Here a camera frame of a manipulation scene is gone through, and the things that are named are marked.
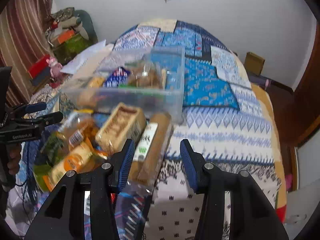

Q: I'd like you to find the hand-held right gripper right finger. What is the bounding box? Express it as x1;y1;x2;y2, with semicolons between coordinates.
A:
179;139;289;240

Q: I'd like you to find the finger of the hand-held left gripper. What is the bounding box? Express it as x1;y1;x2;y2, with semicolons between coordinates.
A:
10;102;48;117
15;111;64;130

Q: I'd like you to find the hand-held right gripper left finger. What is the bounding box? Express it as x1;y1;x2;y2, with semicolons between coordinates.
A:
24;138;137;240

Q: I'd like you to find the long brown biscuit packet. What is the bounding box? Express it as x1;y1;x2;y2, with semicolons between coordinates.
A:
127;112;175;186

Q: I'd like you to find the tan biscuit tray packet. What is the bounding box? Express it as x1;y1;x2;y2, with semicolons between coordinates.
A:
95;102;147;155

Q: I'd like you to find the clear plastic container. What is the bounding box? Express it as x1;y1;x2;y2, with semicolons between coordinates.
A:
59;46;185;125

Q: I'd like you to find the person's left hand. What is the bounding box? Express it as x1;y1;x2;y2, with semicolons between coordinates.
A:
7;144;23;176

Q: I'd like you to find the green snack packet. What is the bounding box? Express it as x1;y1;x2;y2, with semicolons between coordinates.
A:
41;132;66;161

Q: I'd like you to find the clear orange snack packet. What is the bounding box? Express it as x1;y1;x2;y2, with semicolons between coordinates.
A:
57;109;100;153

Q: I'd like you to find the red box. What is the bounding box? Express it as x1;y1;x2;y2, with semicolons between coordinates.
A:
27;54;52;79

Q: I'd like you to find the blue patchwork bed quilt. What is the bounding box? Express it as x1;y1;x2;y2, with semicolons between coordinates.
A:
7;18;287;240

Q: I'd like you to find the pink plush toy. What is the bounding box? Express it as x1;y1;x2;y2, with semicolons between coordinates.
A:
47;57;63;78

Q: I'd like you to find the yellow orange cracker packet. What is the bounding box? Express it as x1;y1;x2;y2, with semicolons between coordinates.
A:
47;142;95;183

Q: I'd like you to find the small yellow biscuit packet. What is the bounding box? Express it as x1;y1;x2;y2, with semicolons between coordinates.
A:
86;76;106;88

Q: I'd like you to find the green plastic bag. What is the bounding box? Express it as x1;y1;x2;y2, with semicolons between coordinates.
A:
52;34;92;65

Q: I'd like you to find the orange box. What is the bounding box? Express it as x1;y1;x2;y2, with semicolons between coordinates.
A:
57;29;77;43

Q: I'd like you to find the blue snack packet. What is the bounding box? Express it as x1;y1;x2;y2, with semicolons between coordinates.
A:
104;66;131;87

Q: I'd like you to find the red striped curtain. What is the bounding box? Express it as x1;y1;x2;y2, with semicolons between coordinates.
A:
0;0;55;107

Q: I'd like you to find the clear brown cookie packet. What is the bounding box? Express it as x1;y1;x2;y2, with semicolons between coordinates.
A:
124;60;167;90

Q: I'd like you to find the patterned cloth bag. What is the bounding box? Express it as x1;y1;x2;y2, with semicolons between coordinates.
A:
51;7;78;23

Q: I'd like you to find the teal chair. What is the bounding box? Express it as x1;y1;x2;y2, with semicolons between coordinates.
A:
74;9;98;46

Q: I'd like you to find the white cabinet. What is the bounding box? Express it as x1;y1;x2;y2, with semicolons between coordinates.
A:
284;140;320;230

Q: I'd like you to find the brown cardboard box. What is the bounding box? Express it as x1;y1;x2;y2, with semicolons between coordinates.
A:
244;51;266;76

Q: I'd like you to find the brown wooden door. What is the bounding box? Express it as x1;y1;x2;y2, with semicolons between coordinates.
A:
285;17;320;153

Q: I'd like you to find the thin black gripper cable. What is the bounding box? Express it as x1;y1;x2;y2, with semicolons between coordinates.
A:
14;142;34;213

